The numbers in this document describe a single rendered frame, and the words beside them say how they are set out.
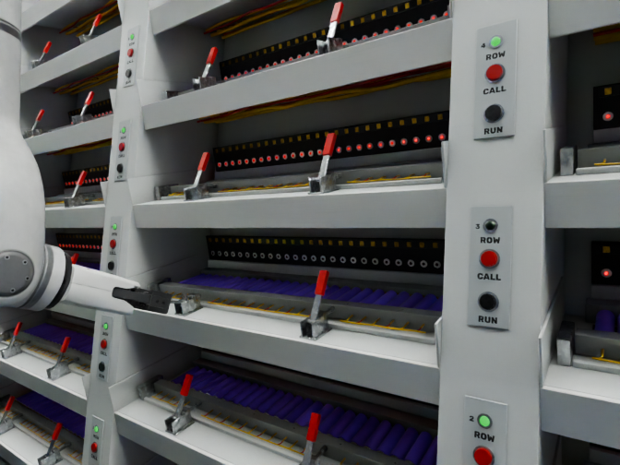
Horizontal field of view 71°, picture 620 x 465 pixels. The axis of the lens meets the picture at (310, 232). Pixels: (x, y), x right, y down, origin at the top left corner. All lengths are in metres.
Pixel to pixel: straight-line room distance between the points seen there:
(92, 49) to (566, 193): 1.02
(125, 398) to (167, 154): 0.48
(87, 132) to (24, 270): 0.63
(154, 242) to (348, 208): 0.48
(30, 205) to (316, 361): 0.37
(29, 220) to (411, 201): 0.41
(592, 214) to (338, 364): 0.32
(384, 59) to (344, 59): 0.06
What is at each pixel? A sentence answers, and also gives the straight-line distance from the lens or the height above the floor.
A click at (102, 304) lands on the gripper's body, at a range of 0.64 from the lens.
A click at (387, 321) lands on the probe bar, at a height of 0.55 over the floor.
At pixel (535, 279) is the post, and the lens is 0.47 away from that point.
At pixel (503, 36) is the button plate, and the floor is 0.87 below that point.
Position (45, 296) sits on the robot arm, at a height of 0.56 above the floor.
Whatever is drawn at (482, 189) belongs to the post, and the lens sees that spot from 0.49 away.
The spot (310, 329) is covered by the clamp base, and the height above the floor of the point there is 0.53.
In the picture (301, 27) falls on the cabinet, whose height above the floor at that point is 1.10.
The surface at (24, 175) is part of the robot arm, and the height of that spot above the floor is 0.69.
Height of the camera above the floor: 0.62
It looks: 4 degrees up
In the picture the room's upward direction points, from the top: 3 degrees clockwise
